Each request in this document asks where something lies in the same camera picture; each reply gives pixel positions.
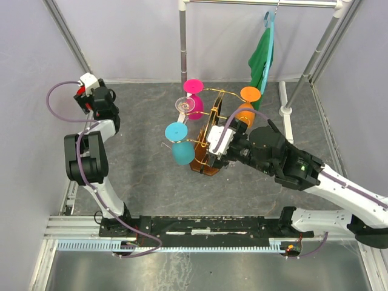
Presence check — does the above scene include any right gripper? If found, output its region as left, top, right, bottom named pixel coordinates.
left=207, top=114, right=274, bottom=175

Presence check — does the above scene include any red wine glass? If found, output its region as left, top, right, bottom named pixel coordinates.
left=74, top=87, right=91, bottom=114

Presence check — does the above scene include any orange wine glass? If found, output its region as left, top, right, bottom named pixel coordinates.
left=236, top=86, right=261, bottom=128

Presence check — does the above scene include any pink wine glass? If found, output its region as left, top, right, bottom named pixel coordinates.
left=184, top=79, right=204, bottom=120

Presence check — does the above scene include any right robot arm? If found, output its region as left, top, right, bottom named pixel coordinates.
left=206, top=119, right=387, bottom=249

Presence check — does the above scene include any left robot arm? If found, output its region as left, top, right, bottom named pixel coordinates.
left=64, top=73, right=134, bottom=236

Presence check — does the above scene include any blue wine glass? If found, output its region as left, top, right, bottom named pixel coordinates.
left=165, top=122, right=195, bottom=166

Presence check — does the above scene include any clear wine glass rear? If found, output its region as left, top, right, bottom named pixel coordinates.
left=175, top=96, right=196, bottom=124

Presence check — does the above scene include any green cloth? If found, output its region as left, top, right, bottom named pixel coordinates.
left=248, top=28, right=270, bottom=97

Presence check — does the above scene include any light blue clothes hanger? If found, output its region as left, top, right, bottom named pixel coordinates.
left=261, top=11, right=275, bottom=94

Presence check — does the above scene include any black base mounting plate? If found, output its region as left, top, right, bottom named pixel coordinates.
left=98, top=214, right=315, bottom=249

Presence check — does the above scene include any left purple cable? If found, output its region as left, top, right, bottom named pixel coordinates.
left=45, top=79, right=164, bottom=259

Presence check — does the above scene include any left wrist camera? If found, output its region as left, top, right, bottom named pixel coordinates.
left=79, top=73, right=99, bottom=96

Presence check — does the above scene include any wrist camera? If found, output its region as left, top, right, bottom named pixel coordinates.
left=207, top=125, right=235, bottom=159
left=79, top=73, right=99, bottom=96

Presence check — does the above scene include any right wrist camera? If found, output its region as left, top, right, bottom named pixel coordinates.
left=207, top=125, right=235, bottom=159

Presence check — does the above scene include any gold wire glass rack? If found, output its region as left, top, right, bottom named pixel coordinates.
left=160, top=87, right=258, bottom=177

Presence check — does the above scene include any silver clothes rail stand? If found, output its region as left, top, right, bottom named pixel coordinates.
left=178, top=0, right=352, bottom=143

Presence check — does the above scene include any light blue cable duct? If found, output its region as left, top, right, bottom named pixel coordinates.
left=56, top=239, right=286, bottom=254

